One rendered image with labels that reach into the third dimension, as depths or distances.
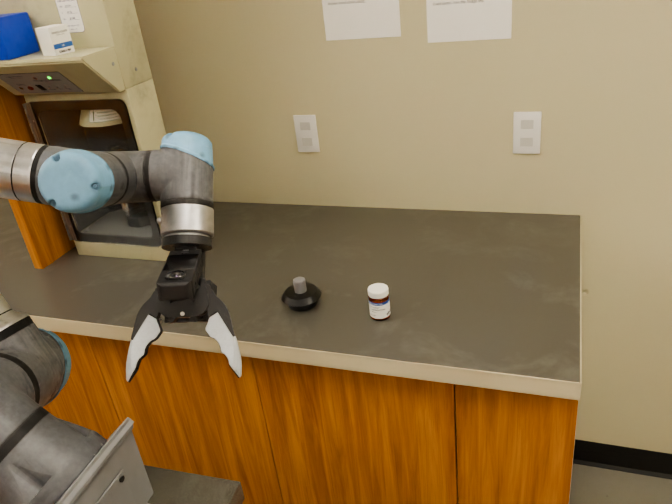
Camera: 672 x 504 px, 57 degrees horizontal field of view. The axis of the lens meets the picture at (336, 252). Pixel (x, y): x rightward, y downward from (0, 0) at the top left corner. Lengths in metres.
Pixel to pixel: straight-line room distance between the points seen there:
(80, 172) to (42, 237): 1.13
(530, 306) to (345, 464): 0.56
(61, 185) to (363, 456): 0.96
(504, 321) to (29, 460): 0.90
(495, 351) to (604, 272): 0.73
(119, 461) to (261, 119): 1.25
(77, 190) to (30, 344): 0.33
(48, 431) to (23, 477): 0.06
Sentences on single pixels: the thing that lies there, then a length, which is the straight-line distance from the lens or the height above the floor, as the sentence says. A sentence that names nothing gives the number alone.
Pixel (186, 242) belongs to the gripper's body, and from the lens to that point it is 0.88.
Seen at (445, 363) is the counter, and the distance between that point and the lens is 1.22.
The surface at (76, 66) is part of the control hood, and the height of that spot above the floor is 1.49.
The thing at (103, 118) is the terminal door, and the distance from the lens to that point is 1.65.
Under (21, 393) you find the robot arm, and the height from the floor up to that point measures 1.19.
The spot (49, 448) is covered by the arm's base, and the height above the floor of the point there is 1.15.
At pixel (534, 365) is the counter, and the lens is 1.23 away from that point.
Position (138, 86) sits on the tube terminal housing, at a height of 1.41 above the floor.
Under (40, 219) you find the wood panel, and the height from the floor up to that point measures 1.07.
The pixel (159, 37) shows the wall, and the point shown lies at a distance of 2.04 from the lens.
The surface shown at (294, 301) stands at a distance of 1.39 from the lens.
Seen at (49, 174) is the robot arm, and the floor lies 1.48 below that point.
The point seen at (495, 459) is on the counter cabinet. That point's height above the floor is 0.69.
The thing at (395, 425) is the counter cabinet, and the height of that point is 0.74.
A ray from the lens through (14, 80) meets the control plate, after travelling 1.71.
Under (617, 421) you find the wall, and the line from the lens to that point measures 2.25.
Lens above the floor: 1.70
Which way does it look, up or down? 28 degrees down
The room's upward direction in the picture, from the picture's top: 7 degrees counter-clockwise
